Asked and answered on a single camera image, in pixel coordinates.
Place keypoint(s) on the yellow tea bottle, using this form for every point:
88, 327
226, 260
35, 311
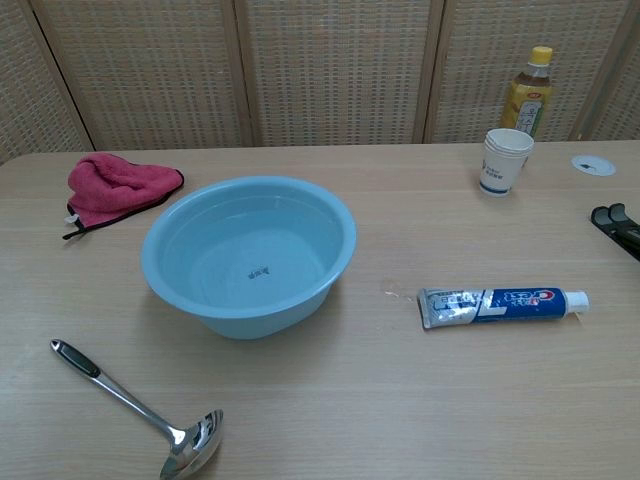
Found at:
530, 95

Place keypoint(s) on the blue white toothpaste tube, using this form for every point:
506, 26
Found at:
501, 306

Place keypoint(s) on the blue plastic basin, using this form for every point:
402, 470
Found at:
248, 255

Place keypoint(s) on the pink microfibre cloth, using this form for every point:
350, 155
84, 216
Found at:
118, 186

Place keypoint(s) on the metal ladle with black grip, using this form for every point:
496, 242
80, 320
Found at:
116, 390

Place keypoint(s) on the white paper cup stack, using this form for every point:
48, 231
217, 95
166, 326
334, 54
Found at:
503, 162

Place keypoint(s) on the woven folding screen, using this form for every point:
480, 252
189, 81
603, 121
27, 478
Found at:
320, 70

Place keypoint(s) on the black folding stand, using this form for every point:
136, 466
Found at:
616, 225

